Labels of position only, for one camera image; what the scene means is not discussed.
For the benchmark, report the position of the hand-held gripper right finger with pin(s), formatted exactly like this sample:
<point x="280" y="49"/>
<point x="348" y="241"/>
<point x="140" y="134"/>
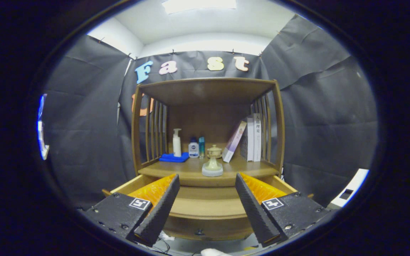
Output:
<point x="256" y="211"/>

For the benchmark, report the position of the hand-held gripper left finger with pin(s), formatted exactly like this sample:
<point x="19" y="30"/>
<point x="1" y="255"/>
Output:
<point x="158" y="209"/>

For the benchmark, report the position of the wooden drawer with black knob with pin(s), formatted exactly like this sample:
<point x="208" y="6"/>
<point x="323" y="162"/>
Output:
<point x="205" y="204"/>

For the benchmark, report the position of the pale green ceramic vessel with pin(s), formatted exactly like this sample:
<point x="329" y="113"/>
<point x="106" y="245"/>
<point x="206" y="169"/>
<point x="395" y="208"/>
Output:
<point x="212" y="170"/>

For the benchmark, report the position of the wooden countertop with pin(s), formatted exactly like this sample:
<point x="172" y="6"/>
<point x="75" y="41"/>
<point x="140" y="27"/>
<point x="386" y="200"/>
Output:
<point x="190" y="172"/>

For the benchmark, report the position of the wooden cabinet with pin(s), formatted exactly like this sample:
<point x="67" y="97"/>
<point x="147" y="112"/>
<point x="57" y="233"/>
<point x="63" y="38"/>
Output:
<point x="208" y="92"/>

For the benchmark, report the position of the blue folded cloth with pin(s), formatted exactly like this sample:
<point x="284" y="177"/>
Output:
<point x="171" y="158"/>

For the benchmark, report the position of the white crumpled object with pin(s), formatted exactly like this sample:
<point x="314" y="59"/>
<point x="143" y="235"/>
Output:
<point x="214" y="252"/>

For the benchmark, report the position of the white pump bottle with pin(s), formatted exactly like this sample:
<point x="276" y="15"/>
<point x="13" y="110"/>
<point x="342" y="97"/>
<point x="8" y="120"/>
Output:
<point x="177" y="147"/>

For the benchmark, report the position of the white lotion bottle blue cap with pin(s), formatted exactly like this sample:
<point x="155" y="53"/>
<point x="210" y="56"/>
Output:
<point x="193" y="150"/>

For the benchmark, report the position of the purple and white book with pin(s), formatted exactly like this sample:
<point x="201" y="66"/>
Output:
<point x="234" y="142"/>

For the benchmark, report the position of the white book with black print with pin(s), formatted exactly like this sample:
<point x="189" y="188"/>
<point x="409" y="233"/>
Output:
<point x="257" y="138"/>

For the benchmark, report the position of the plain white book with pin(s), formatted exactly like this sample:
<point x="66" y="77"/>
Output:
<point x="250" y="138"/>

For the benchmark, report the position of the beige lidded tea cup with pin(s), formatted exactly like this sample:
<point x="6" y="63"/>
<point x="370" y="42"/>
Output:
<point x="214" y="151"/>

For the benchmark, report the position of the teal bottle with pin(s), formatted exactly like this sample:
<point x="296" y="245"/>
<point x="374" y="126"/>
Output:
<point x="201" y="147"/>

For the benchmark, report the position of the white appliance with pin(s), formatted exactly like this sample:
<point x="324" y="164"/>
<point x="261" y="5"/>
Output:
<point x="349" y="186"/>

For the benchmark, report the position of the ceiling light panel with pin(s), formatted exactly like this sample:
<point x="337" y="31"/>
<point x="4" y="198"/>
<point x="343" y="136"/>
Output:
<point x="199" y="4"/>

